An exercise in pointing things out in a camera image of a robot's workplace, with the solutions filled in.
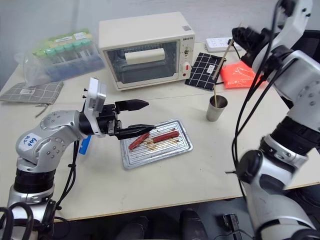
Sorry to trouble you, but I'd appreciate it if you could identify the black white-grid cloth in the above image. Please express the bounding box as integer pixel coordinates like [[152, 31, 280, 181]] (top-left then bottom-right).
[[184, 51, 227, 92]]

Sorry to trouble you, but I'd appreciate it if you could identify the dark rounded shape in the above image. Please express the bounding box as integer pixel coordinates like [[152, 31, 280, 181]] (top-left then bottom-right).
[[179, 208, 209, 240]]

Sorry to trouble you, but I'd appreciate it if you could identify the blue plastic piece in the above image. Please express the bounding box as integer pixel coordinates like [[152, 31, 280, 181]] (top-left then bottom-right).
[[78, 134, 93, 155]]

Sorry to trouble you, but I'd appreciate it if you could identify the clear bag of bottles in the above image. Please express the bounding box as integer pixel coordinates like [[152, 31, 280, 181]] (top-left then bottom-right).
[[14, 27, 106, 87]]

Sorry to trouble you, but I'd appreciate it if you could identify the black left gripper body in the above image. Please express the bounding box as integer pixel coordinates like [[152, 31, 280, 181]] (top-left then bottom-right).
[[96, 103, 124, 137]]

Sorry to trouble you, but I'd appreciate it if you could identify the small black box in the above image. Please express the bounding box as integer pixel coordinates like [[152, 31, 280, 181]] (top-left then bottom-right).
[[221, 213, 241, 229]]

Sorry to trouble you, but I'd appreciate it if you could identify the red sausage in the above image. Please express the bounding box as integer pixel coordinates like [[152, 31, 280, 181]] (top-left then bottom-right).
[[152, 130, 180, 144], [128, 132, 151, 151]]

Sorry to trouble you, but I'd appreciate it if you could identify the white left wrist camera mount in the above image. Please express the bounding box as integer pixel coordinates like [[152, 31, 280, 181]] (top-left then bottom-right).
[[81, 77, 108, 139]]

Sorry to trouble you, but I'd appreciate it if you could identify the black chair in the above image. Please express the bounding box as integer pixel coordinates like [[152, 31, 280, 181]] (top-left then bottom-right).
[[292, 29, 320, 52]]

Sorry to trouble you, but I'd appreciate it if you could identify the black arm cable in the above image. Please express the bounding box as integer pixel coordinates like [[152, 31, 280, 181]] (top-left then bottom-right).
[[55, 139, 81, 210], [231, 0, 285, 201]]

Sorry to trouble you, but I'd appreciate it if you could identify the silver ribbed metal tray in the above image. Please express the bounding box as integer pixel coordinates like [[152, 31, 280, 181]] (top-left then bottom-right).
[[119, 119, 194, 172]]

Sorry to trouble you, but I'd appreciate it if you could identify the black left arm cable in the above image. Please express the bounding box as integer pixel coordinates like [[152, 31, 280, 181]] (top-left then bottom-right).
[[55, 139, 81, 210]]

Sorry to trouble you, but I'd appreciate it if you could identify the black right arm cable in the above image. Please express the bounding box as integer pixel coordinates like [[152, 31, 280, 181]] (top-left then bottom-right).
[[231, 0, 285, 201]]

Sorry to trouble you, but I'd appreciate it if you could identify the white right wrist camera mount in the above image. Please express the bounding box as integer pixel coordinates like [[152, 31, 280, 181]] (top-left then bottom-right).
[[274, 0, 314, 51]]

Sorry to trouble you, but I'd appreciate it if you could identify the steel cup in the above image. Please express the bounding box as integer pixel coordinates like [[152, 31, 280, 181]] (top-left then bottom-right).
[[205, 94, 229, 123]]

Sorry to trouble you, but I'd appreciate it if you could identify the grey checked cloth pouch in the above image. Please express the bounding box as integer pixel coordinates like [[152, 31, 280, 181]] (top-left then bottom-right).
[[0, 80, 65, 118]]

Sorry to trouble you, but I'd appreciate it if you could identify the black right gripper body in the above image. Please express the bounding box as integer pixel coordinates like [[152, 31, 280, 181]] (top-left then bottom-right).
[[240, 27, 275, 70]]

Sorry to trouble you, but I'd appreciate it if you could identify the cream toaster oven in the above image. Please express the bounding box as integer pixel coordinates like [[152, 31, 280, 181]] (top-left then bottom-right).
[[97, 11, 196, 92]]

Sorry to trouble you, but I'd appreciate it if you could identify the white power strip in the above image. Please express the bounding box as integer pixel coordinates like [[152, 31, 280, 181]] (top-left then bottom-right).
[[205, 36, 243, 53]]

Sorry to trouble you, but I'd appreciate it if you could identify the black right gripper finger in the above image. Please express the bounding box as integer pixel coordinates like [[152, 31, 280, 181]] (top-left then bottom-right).
[[231, 26, 251, 40], [234, 37, 251, 51]]

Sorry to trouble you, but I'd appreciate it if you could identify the orange plastic bag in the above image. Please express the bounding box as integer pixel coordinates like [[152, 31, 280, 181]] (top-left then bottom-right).
[[219, 60, 267, 89]]

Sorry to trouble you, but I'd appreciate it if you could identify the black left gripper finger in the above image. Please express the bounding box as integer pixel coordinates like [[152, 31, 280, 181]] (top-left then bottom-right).
[[116, 123, 157, 141], [114, 98, 150, 113]]

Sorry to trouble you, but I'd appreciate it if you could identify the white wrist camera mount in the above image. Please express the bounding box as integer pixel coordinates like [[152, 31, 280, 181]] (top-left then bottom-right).
[[81, 77, 108, 139], [274, 0, 314, 51]]

